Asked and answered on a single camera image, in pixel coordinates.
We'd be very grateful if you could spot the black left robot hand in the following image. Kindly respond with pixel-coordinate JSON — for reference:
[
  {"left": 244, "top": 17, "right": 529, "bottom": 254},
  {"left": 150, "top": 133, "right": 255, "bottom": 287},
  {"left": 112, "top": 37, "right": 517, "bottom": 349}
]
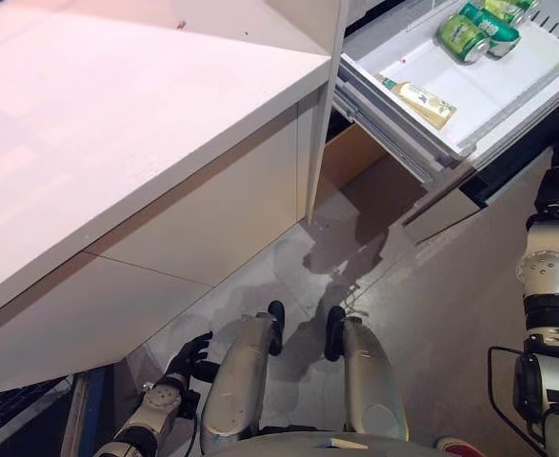
[{"left": 167, "top": 331, "right": 221, "bottom": 382}]

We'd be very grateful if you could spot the clear tea bottle leaf label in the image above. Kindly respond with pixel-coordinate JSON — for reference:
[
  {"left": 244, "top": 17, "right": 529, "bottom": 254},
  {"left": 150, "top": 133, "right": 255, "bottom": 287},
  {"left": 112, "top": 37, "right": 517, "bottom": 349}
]
[{"left": 379, "top": 75, "right": 458, "bottom": 130}]

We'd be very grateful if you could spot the white fridge drawer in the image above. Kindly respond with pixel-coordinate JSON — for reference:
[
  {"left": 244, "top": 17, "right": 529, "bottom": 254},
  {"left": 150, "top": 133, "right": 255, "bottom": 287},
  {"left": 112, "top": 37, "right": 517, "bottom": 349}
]
[{"left": 333, "top": 0, "right": 559, "bottom": 185}]

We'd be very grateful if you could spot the steel fridge drawer front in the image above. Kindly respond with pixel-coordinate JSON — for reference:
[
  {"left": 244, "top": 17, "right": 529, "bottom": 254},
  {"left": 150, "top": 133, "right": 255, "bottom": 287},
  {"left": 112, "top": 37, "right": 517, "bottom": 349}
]
[{"left": 401, "top": 94, "right": 559, "bottom": 247}]

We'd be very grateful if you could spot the silver left robot leg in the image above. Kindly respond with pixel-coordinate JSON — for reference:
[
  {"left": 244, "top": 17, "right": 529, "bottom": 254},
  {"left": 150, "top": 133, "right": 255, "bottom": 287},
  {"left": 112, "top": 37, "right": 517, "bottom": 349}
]
[{"left": 199, "top": 311, "right": 280, "bottom": 453}]

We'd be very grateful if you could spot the silver robot leg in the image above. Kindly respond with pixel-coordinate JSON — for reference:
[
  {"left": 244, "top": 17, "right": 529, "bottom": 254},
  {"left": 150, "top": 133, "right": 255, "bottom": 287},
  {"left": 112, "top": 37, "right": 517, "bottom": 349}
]
[
  {"left": 340, "top": 316, "right": 409, "bottom": 437},
  {"left": 199, "top": 311, "right": 280, "bottom": 453}
]

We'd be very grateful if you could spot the black left robot foot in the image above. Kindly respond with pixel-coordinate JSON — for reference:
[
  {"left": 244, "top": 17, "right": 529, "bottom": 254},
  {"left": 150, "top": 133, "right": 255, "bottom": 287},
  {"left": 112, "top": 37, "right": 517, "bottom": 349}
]
[{"left": 267, "top": 300, "right": 288, "bottom": 356}]

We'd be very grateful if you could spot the black robot foot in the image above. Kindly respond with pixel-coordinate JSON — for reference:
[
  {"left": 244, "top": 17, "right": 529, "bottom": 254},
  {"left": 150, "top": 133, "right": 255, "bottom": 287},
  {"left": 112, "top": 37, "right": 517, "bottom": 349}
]
[
  {"left": 324, "top": 306, "right": 348, "bottom": 362},
  {"left": 267, "top": 300, "right": 288, "bottom": 356}
]

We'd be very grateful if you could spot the wooden slat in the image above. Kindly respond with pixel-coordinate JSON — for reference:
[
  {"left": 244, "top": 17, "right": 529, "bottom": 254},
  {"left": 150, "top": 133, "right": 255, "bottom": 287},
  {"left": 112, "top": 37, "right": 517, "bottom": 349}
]
[{"left": 59, "top": 373, "right": 92, "bottom": 457}]

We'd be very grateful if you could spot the grey robot torso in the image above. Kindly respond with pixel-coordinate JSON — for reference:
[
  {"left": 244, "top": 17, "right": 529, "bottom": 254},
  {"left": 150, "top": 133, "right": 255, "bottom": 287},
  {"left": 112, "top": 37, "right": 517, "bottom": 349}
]
[{"left": 202, "top": 426, "right": 451, "bottom": 457}]

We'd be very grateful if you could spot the green drink can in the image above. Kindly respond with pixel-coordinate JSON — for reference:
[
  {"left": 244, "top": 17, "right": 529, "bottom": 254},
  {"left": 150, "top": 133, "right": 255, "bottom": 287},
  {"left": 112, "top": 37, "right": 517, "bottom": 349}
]
[
  {"left": 459, "top": 2, "right": 521, "bottom": 59},
  {"left": 483, "top": 0, "right": 540, "bottom": 28},
  {"left": 438, "top": 13, "right": 492, "bottom": 64}
]

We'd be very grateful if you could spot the black right robot foot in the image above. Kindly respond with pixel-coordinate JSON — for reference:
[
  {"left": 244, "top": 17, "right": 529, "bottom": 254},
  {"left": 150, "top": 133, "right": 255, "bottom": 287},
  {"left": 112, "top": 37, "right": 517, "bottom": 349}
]
[{"left": 324, "top": 306, "right": 348, "bottom": 362}]

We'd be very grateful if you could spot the silver right robot leg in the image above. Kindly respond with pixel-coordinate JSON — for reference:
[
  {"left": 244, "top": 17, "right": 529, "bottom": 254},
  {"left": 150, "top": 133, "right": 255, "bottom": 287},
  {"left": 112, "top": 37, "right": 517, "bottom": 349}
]
[{"left": 340, "top": 316, "right": 409, "bottom": 437}]

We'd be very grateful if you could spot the white counter cabinet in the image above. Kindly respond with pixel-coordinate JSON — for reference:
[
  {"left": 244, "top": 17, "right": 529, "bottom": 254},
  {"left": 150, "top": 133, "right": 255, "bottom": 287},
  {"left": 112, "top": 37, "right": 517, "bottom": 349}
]
[{"left": 0, "top": 0, "right": 347, "bottom": 399}]

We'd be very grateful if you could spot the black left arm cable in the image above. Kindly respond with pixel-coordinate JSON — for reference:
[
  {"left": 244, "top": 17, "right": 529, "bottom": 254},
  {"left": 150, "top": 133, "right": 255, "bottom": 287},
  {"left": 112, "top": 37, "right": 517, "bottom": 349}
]
[{"left": 182, "top": 412, "right": 200, "bottom": 456}]

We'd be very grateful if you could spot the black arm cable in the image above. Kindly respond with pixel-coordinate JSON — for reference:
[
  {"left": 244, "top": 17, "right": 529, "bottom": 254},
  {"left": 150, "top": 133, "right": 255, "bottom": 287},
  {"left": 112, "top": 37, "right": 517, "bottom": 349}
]
[
  {"left": 182, "top": 412, "right": 200, "bottom": 456},
  {"left": 487, "top": 346, "right": 547, "bottom": 425}
]

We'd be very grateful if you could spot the blue post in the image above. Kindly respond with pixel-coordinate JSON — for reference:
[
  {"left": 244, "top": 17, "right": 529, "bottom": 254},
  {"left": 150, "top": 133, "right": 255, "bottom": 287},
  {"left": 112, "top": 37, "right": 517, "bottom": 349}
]
[{"left": 86, "top": 367, "right": 114, "bottom": 457}]

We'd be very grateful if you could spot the metal wire rack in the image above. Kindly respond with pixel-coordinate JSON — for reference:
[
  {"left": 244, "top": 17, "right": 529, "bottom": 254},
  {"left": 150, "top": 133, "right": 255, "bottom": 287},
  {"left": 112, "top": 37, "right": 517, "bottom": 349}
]
[{"left": 0, "top": 375, "right": 78, "bottom": 457}]

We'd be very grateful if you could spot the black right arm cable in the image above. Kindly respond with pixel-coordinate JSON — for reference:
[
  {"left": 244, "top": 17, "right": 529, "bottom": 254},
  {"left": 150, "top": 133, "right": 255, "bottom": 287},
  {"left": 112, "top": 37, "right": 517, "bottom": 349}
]
[{"left": 487, "top": 346, "right": 547, "bottom": 425}]

